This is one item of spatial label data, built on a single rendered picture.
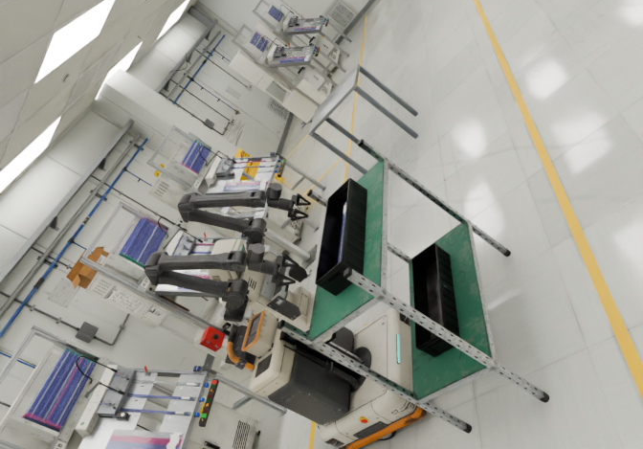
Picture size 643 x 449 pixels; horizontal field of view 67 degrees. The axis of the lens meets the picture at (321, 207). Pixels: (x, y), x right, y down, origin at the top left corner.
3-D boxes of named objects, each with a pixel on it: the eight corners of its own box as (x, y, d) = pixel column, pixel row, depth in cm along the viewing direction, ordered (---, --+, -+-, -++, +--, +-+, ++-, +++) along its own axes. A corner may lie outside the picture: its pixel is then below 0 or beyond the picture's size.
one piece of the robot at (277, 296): (288, 325, 240) (252, 305, 233) (296, 284, 262) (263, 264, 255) (307, 310, 231) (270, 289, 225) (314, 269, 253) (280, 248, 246)
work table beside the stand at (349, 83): (418, 136, 460) (353, 85, 434) (369, 178, 501) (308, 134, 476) (417, 112, 493) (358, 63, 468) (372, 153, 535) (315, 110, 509)
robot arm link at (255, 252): (235, 255, 208) (231, 269, 202) (238, 235, 201) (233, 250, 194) (263, 260, 209) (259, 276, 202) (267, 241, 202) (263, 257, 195)
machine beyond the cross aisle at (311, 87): (347, 67, 876) (261, -3, 815) (344, 87, 813) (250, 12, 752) (303, 118, 952) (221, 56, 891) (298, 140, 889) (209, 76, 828)
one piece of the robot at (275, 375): (338, 437, 278) (213, 376, 251) (343, 356, 320) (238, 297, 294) (377, 417, 260) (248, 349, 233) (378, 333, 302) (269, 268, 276)
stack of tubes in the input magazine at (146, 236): (167, 230, 468) (143, 215, 459) (147, 268, 429) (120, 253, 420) (162, 236, 475) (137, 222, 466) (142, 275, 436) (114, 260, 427)
